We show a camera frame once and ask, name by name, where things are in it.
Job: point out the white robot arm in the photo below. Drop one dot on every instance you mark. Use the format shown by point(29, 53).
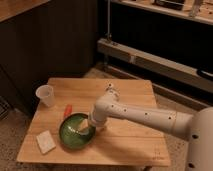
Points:
point(196, 129)

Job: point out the wooden folding table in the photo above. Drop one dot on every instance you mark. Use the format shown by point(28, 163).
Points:
point(121, 143)

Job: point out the wooden shelf beam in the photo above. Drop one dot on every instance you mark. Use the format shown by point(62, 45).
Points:
point(165, 67)

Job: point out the white sponge block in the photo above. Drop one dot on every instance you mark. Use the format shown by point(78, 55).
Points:
point(45, 142)

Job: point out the small orange object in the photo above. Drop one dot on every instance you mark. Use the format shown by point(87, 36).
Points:
point(68, 110)

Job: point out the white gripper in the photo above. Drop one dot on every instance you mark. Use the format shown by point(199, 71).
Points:
point(91, 121)

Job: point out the metal vertical pole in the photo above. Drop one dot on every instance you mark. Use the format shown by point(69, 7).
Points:
point(108, 20)

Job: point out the green ceramic bowl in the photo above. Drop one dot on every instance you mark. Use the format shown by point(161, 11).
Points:
point(69, 134)

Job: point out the translucent plastic cup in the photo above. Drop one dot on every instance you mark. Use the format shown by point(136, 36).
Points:
point(46, 95)

